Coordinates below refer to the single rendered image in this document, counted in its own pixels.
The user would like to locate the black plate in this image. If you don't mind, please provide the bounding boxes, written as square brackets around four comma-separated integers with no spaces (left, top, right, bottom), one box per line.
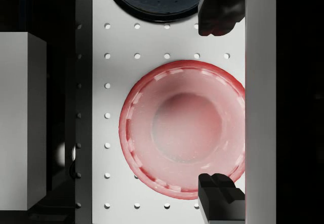
[101,0,211,22]

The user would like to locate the red plate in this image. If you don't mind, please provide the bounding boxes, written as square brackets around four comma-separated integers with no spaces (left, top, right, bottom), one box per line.
[118,59,246,200]

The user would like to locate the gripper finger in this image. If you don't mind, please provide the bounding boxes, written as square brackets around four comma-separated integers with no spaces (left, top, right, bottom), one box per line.
[198,173,246,224]
[198,0,246,36]

